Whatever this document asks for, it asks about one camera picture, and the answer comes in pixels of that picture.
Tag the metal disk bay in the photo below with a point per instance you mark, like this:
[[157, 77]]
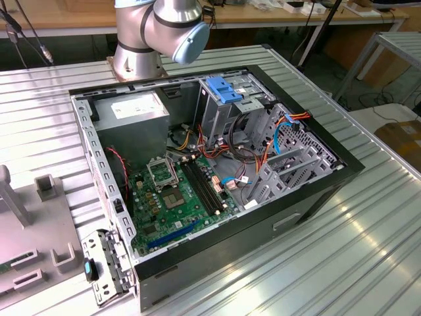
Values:
[[273, 188]]

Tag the brown cardboard box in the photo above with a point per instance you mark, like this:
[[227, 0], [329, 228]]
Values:
[[404, 138]]

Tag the grey power supply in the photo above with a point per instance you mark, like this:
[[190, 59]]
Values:
[[131, 131]]

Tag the green RAM stick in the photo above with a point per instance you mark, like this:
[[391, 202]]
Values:
[[6, 267]]

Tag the black tripod leg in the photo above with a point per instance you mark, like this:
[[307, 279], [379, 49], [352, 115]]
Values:
[[321, 29]]

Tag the CPU socket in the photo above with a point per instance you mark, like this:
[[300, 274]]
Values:
[[172, 198]]

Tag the white box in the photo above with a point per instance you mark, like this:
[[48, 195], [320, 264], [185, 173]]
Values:
[[312, 10]]

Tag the grey parts rack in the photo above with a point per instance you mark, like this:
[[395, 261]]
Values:
[[39, 230]]

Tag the metal optical drive cage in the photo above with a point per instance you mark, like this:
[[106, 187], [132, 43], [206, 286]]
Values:
[[213, 115]]

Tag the grey expansion bracket latch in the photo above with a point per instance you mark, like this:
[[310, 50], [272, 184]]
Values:
[[112, 263]]

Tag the blue expansion slot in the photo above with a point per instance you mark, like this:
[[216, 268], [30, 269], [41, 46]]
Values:
[[174, 234]]

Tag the green motherboard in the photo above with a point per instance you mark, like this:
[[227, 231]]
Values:
[[144, 210]]

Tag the black RAM slot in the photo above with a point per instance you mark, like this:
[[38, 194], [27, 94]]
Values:
[[199, 189], [208, 184]]

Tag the black blue latch tab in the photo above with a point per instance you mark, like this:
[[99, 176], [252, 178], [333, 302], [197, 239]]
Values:
[[90, 270]]

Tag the blue drive latch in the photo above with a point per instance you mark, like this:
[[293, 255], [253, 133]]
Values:
[[223, 90]]

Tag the black PC case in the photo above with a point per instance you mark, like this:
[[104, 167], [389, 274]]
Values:
[[230, 237]]

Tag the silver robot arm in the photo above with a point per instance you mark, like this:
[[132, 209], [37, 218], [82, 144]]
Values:
[[131, 62]]

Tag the wooden desk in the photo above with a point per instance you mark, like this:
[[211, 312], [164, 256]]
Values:
[[49, 19]]

